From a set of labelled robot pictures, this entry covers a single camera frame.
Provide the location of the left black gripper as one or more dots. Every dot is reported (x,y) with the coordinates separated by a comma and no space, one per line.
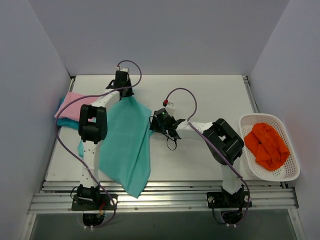
(126,91)

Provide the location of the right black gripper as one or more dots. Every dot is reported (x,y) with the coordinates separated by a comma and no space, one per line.
(155,124)

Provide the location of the teal t shirt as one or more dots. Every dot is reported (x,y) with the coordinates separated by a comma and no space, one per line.
(124,155)

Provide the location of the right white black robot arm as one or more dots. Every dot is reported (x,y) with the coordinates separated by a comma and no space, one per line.
(225,145)

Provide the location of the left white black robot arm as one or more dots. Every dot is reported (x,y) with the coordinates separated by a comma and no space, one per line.
(93,128)

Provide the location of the folded pink t shirt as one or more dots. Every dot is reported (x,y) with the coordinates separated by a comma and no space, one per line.
(70,105)

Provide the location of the folded teal t shirt underneath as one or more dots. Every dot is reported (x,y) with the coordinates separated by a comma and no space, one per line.
(67,122)

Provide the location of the orange t shirt in basket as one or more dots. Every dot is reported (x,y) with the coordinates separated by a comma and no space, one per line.
(267,146)

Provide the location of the white plastic perforated basket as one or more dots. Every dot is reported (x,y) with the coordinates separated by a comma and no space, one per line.
(290,171)

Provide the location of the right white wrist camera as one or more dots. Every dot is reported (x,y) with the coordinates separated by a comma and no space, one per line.
(169,106)

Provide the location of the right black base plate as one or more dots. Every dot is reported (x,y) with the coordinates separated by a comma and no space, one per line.
(224,200)

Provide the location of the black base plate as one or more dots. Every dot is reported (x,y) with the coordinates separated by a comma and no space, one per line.
(224,200)
(83,204)

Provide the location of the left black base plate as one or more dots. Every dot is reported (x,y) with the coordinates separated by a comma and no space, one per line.
(83,204)

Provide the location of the aluminium rail frame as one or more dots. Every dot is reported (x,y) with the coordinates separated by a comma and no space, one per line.
(179,179)

